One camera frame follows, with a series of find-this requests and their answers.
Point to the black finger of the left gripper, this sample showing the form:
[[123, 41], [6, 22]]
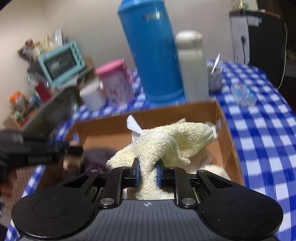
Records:
[[71, 150], [34, 141]]

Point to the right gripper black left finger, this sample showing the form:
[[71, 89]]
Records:
[[114, 182]]

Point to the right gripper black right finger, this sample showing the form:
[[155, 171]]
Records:
[[177, 179]]

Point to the tan knitted band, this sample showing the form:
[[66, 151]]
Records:
[[72, 164]]

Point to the cream yellow terry towel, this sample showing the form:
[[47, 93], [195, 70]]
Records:
[[174, 144]]

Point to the person's left hand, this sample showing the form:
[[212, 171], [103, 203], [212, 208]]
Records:
[[7, 185]]

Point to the purple velvet scrunchie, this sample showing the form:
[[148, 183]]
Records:
[[97, 159]]

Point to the brown cardboard box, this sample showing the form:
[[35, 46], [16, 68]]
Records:
[[112, 132]]

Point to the orange lid glass jar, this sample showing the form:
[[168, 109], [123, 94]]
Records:
[[19, 103]]

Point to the white towel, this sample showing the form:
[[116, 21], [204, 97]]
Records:
[[203, 160]]

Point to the red box on shelf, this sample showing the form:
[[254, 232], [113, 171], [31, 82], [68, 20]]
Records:
[[42, 92]]

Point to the wooden storage shelf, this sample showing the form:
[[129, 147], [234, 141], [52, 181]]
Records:
[[60, 107]]

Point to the white folded tissue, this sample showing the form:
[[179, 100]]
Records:
[[134, 127]]

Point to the white ceramic mug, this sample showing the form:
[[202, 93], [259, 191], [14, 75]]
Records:
[[92, 96]]

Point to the pink Hello Kitty cup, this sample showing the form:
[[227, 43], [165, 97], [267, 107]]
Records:
[[116, 82]]

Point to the teal toaster oven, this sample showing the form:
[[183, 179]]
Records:
[[60, 64]]

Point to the blue white checkered tablecloth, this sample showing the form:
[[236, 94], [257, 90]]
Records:
[[264, 136]]

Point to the small tissue packet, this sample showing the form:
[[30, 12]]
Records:
[[243, 95]]

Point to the small patterned cup with spoon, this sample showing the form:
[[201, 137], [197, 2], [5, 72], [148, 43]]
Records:
[[215, 75]]

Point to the white insulated bottle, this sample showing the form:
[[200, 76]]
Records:
[[193, 65]]

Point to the blue thermos flask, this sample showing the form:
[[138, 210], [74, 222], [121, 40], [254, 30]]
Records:
[[150, 37]]

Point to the black mini fridge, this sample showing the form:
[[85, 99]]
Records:
[[260, 40]]

